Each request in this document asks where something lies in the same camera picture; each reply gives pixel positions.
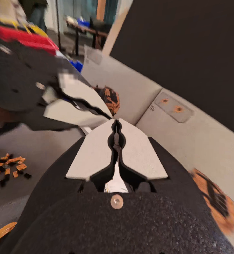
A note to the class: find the booklet stand with white base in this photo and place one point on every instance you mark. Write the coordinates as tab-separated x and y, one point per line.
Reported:
117	182

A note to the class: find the orange lego car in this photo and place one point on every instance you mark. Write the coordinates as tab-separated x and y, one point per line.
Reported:
2	232

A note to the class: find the wooden-edged desk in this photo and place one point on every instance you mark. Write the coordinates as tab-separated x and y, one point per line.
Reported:
85	29

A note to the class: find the black flat panel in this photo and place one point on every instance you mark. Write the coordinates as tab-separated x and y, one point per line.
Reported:
178	49

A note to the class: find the instruction booklet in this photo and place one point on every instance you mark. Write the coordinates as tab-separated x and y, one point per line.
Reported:
168	148

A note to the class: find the red plastic bin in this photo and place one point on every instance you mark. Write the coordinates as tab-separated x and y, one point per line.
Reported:
29	39

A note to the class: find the person's left hand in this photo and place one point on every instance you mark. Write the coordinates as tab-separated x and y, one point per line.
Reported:
0	115

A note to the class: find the scattered loose lego bricks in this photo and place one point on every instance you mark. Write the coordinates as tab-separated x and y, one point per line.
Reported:
19	160

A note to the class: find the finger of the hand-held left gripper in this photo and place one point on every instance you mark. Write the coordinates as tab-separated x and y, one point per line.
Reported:
85	93
69	115

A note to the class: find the small blue plastic bin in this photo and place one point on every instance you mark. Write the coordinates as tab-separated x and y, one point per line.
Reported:
83	22
77	65

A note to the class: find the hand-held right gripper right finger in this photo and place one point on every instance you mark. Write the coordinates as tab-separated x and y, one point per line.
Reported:
142	156

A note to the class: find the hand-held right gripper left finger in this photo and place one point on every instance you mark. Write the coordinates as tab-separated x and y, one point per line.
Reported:
91	156

